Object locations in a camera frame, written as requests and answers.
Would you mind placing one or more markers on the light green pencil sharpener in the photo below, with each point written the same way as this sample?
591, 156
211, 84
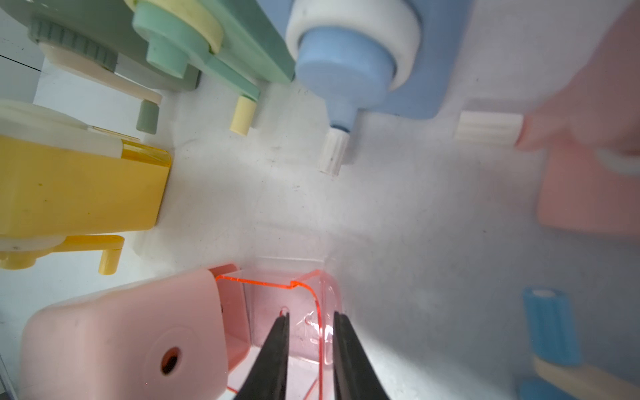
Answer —
231, 40

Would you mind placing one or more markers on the dark green pencil sharpener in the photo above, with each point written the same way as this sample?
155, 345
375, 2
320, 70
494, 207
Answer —
96, 40

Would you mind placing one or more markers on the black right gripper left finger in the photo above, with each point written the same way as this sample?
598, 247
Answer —
267, 379

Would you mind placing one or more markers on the clear pink tray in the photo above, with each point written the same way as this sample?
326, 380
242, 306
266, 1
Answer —
252, 299

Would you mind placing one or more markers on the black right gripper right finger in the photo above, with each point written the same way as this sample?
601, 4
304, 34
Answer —
353, 375

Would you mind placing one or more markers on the yellow pencil sharpener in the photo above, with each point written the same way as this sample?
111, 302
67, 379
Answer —
69, 187

